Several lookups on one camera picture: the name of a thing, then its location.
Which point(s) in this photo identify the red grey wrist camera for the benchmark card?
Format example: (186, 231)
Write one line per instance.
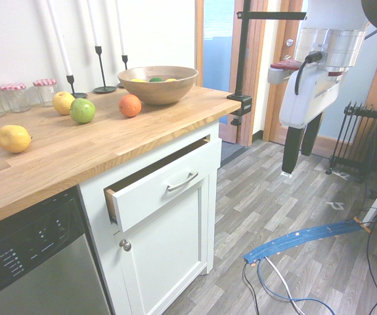
(282, 70)

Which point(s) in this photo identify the small yellow fruit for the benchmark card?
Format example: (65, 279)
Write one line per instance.
(137, 80)

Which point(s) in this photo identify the large wooden bowl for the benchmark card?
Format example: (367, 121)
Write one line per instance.
(159, 90)

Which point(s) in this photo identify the white wooden drawer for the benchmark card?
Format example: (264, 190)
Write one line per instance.
(162, 193)

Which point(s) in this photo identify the black clamp camera stand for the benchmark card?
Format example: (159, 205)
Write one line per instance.
(243, 65)

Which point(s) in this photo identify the tall black candle holder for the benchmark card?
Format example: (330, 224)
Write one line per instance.
(103, 88)

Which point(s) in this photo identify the black oil radiator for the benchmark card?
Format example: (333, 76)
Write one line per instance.
(359, 141)

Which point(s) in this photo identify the green lime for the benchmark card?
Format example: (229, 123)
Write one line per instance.
(155, 79)

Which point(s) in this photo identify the white cabinet door with knob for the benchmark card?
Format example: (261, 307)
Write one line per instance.
(165, 256)

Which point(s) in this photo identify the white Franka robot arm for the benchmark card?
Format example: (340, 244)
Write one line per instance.
(329, 19)

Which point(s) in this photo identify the white kitchen cabinet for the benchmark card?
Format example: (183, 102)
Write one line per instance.
(214, 197)

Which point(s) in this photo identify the white taper candle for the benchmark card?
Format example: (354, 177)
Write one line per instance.
(120, 29)
(93, 23)
(60, 42)

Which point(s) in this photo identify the green apple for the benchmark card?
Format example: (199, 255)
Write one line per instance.
(82, 111)

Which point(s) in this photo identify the wooden door with lock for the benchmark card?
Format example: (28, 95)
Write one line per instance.
(287, 98)

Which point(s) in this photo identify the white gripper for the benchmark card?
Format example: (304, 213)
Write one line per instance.
(303, 98)

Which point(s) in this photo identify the short black candle holder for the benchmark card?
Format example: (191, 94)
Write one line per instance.
(71, 85)

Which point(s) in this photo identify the medium black candle holder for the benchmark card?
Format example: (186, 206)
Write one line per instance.
(124, 60)

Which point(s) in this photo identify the yellow apple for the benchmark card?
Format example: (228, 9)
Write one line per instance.
(62, 103)

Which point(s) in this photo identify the orange fruit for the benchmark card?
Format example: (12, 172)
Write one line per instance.
(130, 105)

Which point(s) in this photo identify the stainless steel dishwasher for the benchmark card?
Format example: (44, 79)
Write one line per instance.
(44, 262)

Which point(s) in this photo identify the yellow lemon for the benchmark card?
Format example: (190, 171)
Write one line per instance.
(12, 139)

